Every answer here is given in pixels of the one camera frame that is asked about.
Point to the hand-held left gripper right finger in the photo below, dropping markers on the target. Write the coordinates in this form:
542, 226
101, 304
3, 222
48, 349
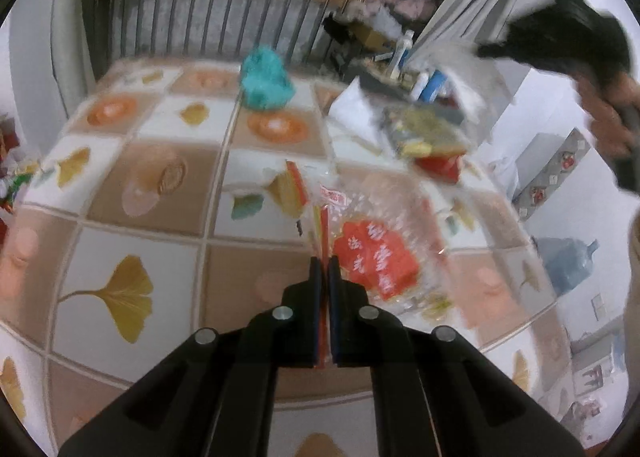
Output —
336, 317

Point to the white wall socket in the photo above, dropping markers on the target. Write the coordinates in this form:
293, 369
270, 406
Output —
599, 308

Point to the person's right hand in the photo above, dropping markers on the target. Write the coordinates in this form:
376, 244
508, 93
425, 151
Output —
605, 117

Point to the colourful packet pile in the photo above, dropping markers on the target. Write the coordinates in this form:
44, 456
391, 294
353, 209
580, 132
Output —
15, 172

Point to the metal railing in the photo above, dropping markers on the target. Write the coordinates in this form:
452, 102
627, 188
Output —
200, 12

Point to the black bag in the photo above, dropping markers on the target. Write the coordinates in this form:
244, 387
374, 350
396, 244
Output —
340, 27

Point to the pile of clothes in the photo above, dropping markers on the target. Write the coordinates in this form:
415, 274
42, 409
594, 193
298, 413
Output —
395, 7

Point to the blue water jug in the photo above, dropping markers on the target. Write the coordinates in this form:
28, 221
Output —
567, 264

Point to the yellow printed snack bag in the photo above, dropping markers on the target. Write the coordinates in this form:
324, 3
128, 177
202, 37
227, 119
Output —
425, 132

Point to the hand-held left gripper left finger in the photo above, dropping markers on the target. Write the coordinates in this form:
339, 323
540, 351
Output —
315, 317

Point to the cardboard box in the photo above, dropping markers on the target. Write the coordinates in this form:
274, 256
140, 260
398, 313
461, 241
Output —
375, 36

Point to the blue bottle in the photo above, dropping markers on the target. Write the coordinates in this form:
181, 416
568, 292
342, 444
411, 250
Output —
436, 86

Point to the clear plastic bag red print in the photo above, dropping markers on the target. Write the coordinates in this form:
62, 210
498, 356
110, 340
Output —
375, 262

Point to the white water dispenser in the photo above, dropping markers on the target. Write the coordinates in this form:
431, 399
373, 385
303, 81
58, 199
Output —
595, 362

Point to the small teal scrap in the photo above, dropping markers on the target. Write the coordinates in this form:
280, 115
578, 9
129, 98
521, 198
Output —
247, 206

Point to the tall white bottle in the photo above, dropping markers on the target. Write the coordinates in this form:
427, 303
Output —
401, 54

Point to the teal mesh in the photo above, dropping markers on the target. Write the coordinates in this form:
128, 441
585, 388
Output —
265, 79

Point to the red snack wrapper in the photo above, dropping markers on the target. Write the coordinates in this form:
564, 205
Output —
437, 168

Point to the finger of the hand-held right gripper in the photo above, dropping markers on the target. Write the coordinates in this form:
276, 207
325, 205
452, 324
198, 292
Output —
495, 52

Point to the table with patterned cover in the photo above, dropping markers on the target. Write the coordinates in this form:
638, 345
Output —
125, 187

